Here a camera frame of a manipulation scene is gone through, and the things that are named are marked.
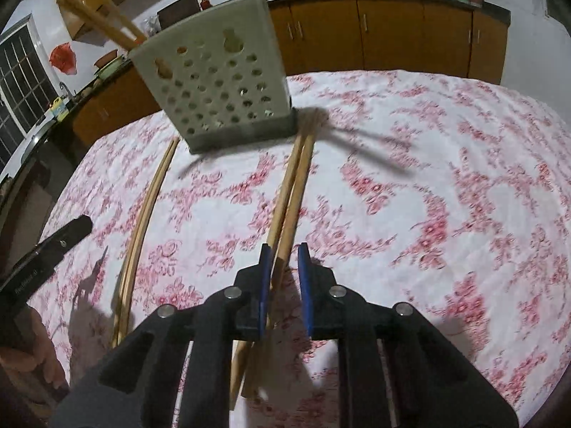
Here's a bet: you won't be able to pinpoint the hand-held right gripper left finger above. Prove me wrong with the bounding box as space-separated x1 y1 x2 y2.
51 243 274 428

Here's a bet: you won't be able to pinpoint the pink floral tablecloth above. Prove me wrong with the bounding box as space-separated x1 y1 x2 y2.
18 69 571 428

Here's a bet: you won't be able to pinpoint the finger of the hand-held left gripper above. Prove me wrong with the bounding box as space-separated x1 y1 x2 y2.
38 215 94 261

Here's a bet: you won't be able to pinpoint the barred window beside sink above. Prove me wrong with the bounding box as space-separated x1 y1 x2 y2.
0 20 54 170

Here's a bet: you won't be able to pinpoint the wooden lower kitchen cabinets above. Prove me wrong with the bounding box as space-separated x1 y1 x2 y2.
71 0 511 143

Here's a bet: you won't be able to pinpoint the wooden chopstick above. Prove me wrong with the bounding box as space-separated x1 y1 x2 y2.
109 137 176 349
104 1 147 42
118 136 181 340
241 109 322 402
60 0 137 51
228 109 313 412

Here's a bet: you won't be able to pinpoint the person's left hand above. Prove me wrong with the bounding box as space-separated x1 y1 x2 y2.
0 307 70 393

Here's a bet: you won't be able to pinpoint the hanging red plastic bag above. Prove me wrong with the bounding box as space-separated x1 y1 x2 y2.
48 42 77 74

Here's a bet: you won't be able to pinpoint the dark cutting board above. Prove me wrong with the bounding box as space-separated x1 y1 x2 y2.
156 0 199 30

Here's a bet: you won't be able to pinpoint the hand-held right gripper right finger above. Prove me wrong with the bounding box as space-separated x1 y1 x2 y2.
297 241 520 428

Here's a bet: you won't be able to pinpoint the green basin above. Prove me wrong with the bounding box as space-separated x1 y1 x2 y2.
96 60 128 82

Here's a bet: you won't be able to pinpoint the pale green perforated chopstick holder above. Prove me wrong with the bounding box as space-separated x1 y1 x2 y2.
128 0 299 156

